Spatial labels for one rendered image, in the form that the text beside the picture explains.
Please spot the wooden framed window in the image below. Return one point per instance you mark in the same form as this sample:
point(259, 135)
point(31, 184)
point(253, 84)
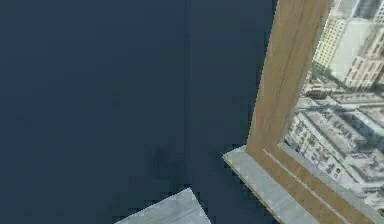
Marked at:
point(286, 80)

